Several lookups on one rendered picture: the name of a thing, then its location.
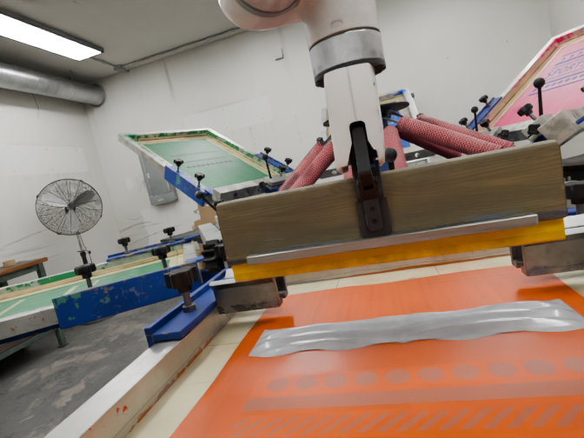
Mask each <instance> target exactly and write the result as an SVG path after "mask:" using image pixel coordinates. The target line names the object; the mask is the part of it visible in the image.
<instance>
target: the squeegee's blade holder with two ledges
mask: <svg viewBox="0 0 584 438"><path fill-rule="evenodd" d="M538 224H539V220H538V215H537V214H535V213H526V214H519V215H514V216H503V217H496V218H491V219H485V220H479V221H473V222H462V223H456V224H450V225H444V226H438V227H433V228H426V229H415V230H410V231H403V232H397V233H392V234H391V235H387V236H377V237H370V238H356V239H350V240H345V241H339V242H328V243H322V244H316V245H309V246H304V247H298V248H292V249H281V250H275V251H269V252H263V253H257V254H251V255H248V256H247V257H246V260H247V264H248V266H250V265H256V264H263V263H269V262H280V261H287V260H294V259H300V258H306V257H312V256H324V255H330V254H336V253H342V252H349V251H356V250H362V249H373V248H380V247H386V246H392V245H398V244H404V243H411V242H423V241H429V240H435V239H442V238H448V237H454V236H466V235H472V234H479V233H485V232H491V231H497V230H504V229H515V228H521V227H528V226H534V225H538Z"/></svg>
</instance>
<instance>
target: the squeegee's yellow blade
mask: <svg viewBox="0 0 584 438"><path fill-rule="evenodd" d="M564 229H565V225H564V218H560V219H554V220H547V221H541V222H539V224H538V225H534V226H528V227H521V228H515V229H504V230H497V231H491V232H485V233H479V234H472V235H466V236H454V237H448V238H442V239H435V240H429V241H423V242H411V243H404V244H398V245H392V246H386V247H380V248H373V249H362V250H356V251H349V252H342V253H336V254H330V255H319V256H312V257H306V258H300V259H294V260H287V261H280V262H269V263H263V264H256V265H250V266H248V264H247V263H243V264H236V265H231V266H232V270H233V274H234V275H237V274H243V273H250V272H256V271H263V270H270V269H281V268H288V267H294V266H302V265H308V264H314V263H321V262H332V261H340V260H346V259H352V258H359V257H365V256H378V255H384V254H391V253H397V252H403V251H410V250H417V249H429V248H435V247H442V246H448V245H455V244H462V243H468V242H480V241H486V240H493V239H500V238H506V237H513V236H524V235H532V234H538V233H544V232H551V231H557V230H564Z"/></svg>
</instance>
